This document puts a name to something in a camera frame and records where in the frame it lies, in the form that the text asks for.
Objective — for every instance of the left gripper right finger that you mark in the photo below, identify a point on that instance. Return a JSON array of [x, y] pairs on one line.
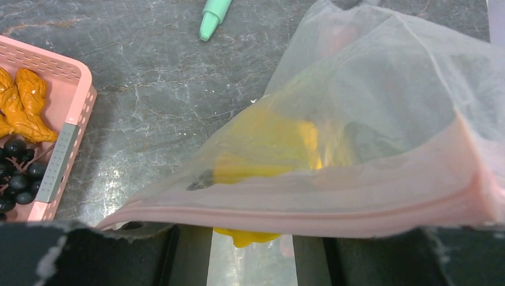
[[423, 256]]

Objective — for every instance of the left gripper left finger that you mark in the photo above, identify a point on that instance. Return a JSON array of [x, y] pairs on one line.
[[70, 253]]

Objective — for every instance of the black grape bunch toy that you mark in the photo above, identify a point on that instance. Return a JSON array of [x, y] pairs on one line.
[[22, 171]]

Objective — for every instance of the orange wrinkled fruit toy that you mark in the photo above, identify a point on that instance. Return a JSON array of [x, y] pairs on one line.
[[23, 99]]

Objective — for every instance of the clear zip top bag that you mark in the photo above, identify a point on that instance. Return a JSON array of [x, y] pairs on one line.
[[424, 106]]

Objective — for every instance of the yellow starfruit toy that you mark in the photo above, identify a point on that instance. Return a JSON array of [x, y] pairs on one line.
[[267, 144]]

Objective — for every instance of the pink plastic basket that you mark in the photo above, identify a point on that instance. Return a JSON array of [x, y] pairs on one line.
[[71, 97]]

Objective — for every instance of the mint green toy microphone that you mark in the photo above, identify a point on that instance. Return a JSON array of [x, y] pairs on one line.
[[213, 14]]

